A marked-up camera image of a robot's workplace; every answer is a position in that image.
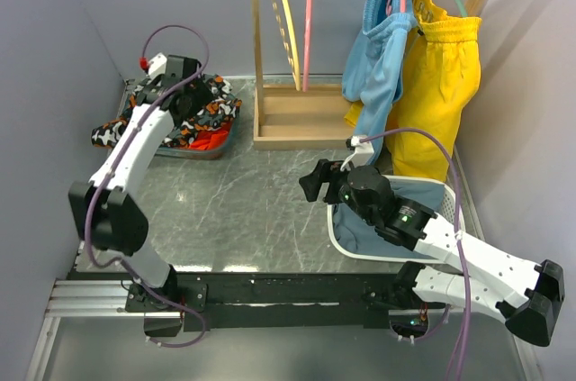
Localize grey-blue cloth in basket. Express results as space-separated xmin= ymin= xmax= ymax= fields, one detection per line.
xmin=332 ymin=176 xmax=446 ymax=262

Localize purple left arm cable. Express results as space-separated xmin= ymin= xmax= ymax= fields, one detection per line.
xmin=84 ymin=24 xmax=211 ymax=349

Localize light blue shorts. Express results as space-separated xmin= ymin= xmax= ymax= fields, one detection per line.
xmin=342 ymin=0 xmax=417 ymax=137

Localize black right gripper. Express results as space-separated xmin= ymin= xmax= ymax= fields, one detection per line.
xmin=298 ymin=159 xmax=377 ymax=226

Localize white laundry basket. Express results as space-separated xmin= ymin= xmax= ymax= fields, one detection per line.
xmin=327 ymin=183 xmax=455 ymax=264

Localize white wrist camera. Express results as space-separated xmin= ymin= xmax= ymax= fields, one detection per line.
xmin=340 ymin=135 xmax=374 ymax=171
xmin=139 ymin=52 xmax=167 ymax=80

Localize orange shorts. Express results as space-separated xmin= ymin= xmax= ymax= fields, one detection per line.
xmin=187 ymin=122 xmax=232 ymax=151

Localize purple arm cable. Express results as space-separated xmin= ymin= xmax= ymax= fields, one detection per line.
xmin=359 ymin=127 xmax=473 ymax=381
xmin=84 ymin=24 xmax=211 ymax=349

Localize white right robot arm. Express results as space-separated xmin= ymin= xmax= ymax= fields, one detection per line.
xmin=299 ymin=159 xmax=565 ymax=347

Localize yellow shorts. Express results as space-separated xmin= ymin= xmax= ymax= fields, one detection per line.
xmin=344 ymin=0 xmax=482 ymax=183

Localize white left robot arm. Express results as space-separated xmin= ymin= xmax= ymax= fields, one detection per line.
xmin=68 ymin=55 xmax=212 ymax=311

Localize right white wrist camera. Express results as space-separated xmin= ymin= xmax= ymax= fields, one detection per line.
xmin=340 ymin=135 xmax=374 ymax=171

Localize aluminium extrusion rail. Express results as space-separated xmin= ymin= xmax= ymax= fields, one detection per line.
xmin=44 ymin=280 xmax=179 ymax=318

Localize yellow hanger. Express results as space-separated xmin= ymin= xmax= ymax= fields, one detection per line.
xmin=270 ymin=0 xmax=302 ymax=91

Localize teal plastic bin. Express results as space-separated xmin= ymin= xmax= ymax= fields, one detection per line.
xmin=117 ymin=78 xmax=240 ymax=160

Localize camouflage patterned shorts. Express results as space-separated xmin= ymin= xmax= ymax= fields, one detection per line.
xmin=91 ymin=75 xmax=242 ymax=151

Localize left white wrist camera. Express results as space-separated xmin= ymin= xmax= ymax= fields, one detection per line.
xmin=139 ymin=52 xmax=167 ymax=80

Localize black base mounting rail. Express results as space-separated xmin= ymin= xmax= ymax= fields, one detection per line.
xmin=67 ymin=270 xmax=451 ymax=338

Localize wooden clothes rack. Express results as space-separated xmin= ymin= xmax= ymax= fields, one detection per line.
xmin=251 ymin=0 xmax=487 ymax=150

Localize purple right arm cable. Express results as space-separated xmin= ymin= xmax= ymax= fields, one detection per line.
xmin=359 ymin=127 xmax=473 ymax=381

